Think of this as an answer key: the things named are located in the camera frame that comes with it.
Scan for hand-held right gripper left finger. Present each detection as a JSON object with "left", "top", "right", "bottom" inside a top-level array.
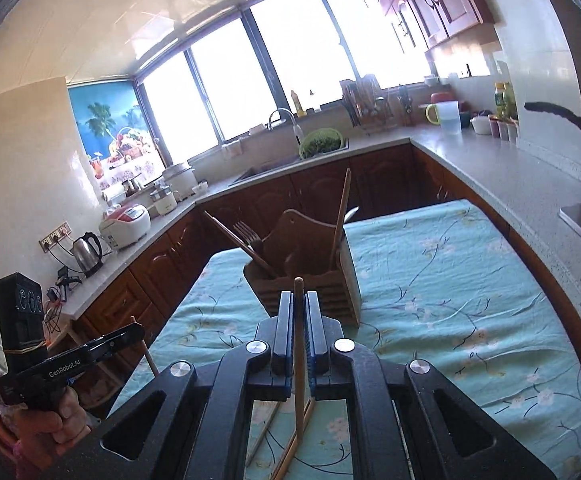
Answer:
[{"left": 99, "top": 292, "right": 296, "bottom": 480}]

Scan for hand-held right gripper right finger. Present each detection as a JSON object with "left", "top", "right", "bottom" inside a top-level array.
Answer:
[{"left": 307, "top": 292, "right": 559, "bottom": 480}]

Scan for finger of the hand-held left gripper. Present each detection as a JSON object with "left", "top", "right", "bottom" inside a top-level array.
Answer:
[{"left": 78, "top": 323, "right": 144, "bottom": 362}]

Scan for wooden chopstick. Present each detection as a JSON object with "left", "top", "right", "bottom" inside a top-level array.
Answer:
[
  {"left": 130, "top": 315, "right": 160, "bottom": 377},
  {"left": 292, "top": 276, "right": 307, "bottom": 441},
  {"left": 331, "top": 168, "right": 353, "bottom": 271},
  {"left": 269, "top": 400, "right": 317, "bottom": 480},
  {"left": 203, "top": 210, "right": 279, "bottom": 280}
]

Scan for wooden utensil holder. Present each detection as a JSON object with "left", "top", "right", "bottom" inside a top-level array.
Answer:
[{"left": 243, "top": 208, "right": 363, "bottom": 329}]

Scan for wooden handle fork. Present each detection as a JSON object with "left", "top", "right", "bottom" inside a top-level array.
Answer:
[{"left": 234, "top": 220, "right": 264, "bottom": 261}]

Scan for person's left hand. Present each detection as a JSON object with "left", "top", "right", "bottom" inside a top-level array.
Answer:
[{"left": 8, "top": 389, "right": 93, "bottom": 469}]

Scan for steel electric kettle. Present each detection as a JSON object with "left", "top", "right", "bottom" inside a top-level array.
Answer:
[{"left": 72, "top": 232, "right": 104, "bottom": 277}]

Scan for wooden base cabinets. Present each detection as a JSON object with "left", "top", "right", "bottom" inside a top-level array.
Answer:
[{"left": 68, "top": 142, "right": 511, "bottom": 396}]

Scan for white pink rice cooker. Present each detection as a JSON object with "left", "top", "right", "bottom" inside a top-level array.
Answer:
[{"left": 99, "top": 203, "right": 152, "bottom": 250}]

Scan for floral teal tablecloth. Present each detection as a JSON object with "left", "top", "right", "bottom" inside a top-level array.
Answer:
[{"left": 108, "top": 199, "right": 581, "bottom": 480}]

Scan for small white steamer pot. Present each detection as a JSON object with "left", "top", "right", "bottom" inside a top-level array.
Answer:
[{"left": 149, "top": 185, "right": 179, "bottom": 219}]

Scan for paper towel roll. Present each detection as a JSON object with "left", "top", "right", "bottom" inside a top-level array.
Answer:
[{"left": 101, "top": 183, "right": 126, "bottom": 206}]

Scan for large white cooker pot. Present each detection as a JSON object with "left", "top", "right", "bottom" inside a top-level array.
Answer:
[{"left": 163, "top": 161, "right": 196, "bottom": 201}]

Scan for kitchen sink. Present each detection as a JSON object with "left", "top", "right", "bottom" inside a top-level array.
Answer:
[{"left": 228, "top": 147, "right": 352, "bottom": 189}]

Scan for green colander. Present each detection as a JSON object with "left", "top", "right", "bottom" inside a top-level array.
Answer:
[{"left": 298, "top": 128, "right": 347, "bottom": 159}]

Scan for curved steel faucet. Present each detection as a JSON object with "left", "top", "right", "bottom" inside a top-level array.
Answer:
[{"left": 268, "top": 108, "right": 304, "bottom": 146}]

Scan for dish drying rack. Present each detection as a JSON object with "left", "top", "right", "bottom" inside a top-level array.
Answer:
[{"left": 339, "top": 74, "right": 399, "bottom": 134}]

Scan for knife block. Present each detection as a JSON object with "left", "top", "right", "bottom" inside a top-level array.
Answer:
[{"left": 398, "top": 85, "right": 414, "bottom": 126}]

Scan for grey kitchen countertop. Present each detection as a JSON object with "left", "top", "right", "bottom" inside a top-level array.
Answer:
[{"left": 45, "top": 122, "right": 581, "bottom": 321}]

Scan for row of spice jars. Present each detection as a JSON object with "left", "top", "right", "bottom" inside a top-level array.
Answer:
[{"left": 491, "top": 119, "right": 519, "bottom": 144}]

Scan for kitchen window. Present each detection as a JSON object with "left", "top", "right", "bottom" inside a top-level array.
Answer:
[{"left": 135, "top": 0, "right": 437, "bottom": 162}]

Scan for cooking oil bottles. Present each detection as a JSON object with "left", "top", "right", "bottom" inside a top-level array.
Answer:
[{"left": 494, "top": 81, "right": 519, "bottom": 121}]

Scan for black wok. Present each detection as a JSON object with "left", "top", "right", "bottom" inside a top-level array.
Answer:
[{"left": 524, "top": 101, "right": 581, "bottom": 142}]

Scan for black device with cables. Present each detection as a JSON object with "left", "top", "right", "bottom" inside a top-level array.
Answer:
[{"left": 45, "top": 267, "right": 82, "bottom": 306}]

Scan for wall power outlets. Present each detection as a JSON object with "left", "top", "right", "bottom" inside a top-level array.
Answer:
[{"left": 39, "top": 222, "right": 72, "bottom": 254}]

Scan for tropical fruit wall poster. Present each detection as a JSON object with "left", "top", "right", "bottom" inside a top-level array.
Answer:
[{"left": 68, "top": 80, "right": 166, "bottom": 196}]

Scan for clear pitcher green handle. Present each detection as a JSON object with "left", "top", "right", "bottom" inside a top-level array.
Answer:
[{"left": 425, "top": 100, "right": 464, "bottom": 136}]

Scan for wooden wall cabinets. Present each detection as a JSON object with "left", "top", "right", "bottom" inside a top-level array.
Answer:
[{"left": 335, "top": 0, "right": 497, "bottom": 54}]

